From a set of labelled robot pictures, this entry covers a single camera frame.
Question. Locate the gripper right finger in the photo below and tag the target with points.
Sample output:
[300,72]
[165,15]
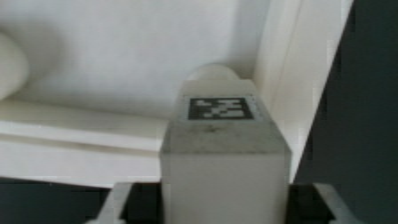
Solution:
[316,206]

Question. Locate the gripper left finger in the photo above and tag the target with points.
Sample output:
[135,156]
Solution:
[131,206]

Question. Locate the white table leg with tag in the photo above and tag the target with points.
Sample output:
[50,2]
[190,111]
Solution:
[224,154]

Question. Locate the white square tabletop panel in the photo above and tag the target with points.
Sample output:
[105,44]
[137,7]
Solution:
[112,50]

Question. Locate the white right fence piece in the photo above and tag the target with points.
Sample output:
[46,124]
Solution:
[300,38]

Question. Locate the white front fence wall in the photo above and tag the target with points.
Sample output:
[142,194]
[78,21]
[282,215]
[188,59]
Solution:
[76,156]

